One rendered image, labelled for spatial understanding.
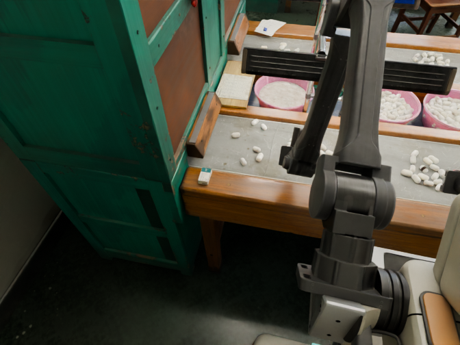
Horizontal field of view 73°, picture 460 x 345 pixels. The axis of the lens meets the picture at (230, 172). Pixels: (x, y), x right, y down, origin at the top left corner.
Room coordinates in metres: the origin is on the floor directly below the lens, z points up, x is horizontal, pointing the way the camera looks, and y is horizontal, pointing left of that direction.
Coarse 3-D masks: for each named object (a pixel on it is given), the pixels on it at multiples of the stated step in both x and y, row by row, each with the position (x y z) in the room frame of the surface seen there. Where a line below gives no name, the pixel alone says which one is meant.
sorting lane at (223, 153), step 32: (224, 128) 0.94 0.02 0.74; (256, 128) 0.93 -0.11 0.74; (288, 128) 0.93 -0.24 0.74; (192, 160) 0.77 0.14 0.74; (224, 160) 0.76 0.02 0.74; (256, 160) 0.76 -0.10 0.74; (384, 160) 0.74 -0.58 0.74; (416, 160) 0.74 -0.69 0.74; (448, 160) 0.73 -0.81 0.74; (416, 192) 0.60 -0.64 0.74
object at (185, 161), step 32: (224, 64) 1.34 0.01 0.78; (64, 192) 0.71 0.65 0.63; (96, 192) 0.68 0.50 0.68; (128, 192) 0.65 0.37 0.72; (160, 192) 0.60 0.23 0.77; (96, 224) 0.68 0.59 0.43; (128, 224) 0.65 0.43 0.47; (160, 224) 0.63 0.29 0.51; (192, 224) 0.73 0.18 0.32; (128, 256) 0.67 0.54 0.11; (160, 256) 0.64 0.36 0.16; (192, 256) 0.66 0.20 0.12
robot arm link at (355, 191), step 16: (336, 176) 0.27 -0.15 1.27; (352, 176) 0.27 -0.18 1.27; (352, 192) 0.24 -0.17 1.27; (368, 192) 0.24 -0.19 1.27; (336, 208) 0.23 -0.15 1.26; (352, 208) 0.23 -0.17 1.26; (368, 208) 0.23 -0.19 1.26; (336, 224) 0.20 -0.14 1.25; (352, 224) 0.20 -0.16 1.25; (368, 224) 0.20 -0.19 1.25
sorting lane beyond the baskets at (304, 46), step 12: (252, 36) 1.67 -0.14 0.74; (264, 36) 1.66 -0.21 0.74; (276, 48) 1.54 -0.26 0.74; (288, 48) 1.54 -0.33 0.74; (300, 48) 1.53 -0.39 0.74; (396, 48) 1.50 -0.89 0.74; (240, 60) 1.43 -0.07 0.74; (396, 60) 1.39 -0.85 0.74; (408, 60) 1.39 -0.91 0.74; (444, 60) 1.38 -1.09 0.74; (456, 60) 1.38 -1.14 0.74
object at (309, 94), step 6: (318, 36) 1.01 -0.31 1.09; (324, 36) 0.94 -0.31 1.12; (318, 42) 0.92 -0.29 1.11; (324, 42) 0.91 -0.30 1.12; (318, 48) 0.89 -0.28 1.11; (324, 48) 0.88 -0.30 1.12; (324, 54) 0.85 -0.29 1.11; (324, 60) 0.84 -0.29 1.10; (312, 84) 1.00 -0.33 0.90; (306, 90) 1.01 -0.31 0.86; (306, 96) 1.01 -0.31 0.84; (312, 96) 1.00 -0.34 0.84; (306, 102) 1.00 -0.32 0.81; (306, 108) 1.00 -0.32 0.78
